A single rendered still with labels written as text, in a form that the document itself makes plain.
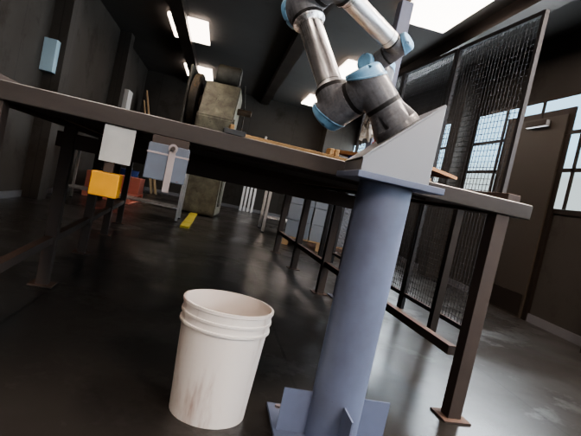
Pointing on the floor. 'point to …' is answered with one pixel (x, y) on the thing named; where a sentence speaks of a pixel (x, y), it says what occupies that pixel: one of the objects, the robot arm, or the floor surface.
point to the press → (216, 98)
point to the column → (354, 317)
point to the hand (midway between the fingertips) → (361, 144)
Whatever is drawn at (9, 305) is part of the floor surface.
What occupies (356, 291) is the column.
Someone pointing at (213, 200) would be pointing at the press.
